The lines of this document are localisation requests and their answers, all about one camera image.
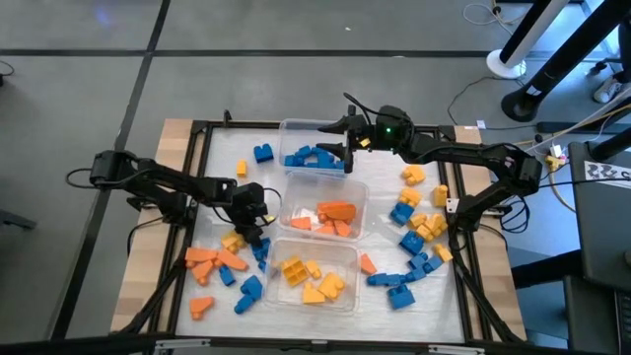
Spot black power strip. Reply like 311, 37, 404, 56
535, 119, 631, 135

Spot white floor cable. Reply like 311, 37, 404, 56
461, 1, 520, 27

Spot black rig crossbar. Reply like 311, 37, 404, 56
0, 333, 631, 355

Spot person's shoe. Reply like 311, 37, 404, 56
593, 76, 625, 105

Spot silver bracket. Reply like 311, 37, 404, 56
427, 344, 487, 355
154, 337, 212, 352

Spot white pole with round base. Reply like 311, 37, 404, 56
486, 0, 572, 80

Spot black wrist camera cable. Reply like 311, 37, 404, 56
260, 185, 284, 226
343, 92, 384, 119

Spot orange wedge block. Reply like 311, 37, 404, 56
216, 248, 249, 272
359, 252, 378, 276

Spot black pole with round base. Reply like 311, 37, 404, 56
501, 0, 631, 123

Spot large orange toy block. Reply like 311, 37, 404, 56
316, 200, 357, 222

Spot black stand foot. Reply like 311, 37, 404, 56
0, 209, 38, 233

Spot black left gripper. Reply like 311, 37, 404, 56
232, 201, 272, 247

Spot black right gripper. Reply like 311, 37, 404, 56
316, 113, 379, 175

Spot white printed label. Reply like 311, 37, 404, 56
584, 160, 631, 184

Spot white and yellow plugs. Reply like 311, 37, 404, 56
543, 142, 569, 172

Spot yellow hollow square block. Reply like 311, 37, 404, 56
280, 255, 311, 288

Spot long blue toy block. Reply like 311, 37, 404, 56
366, 272, 426, 288

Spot black desk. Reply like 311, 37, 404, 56
512, 141, 631, 355

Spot blue cable loop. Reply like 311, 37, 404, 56
500, 196, 531, 234

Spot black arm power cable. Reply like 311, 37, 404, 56
65, 167, 100, 191

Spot orange hollow toy block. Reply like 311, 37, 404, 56
184, 247, 219, 263

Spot black aluminium table frame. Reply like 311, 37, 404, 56
110, 108, 526, 346

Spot yellow cable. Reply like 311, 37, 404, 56
522, 101, 631, 155

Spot clear plastic bin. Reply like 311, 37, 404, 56
277, 171, 371, 244
264, 237, 362, 315
278, 118, 357, 178

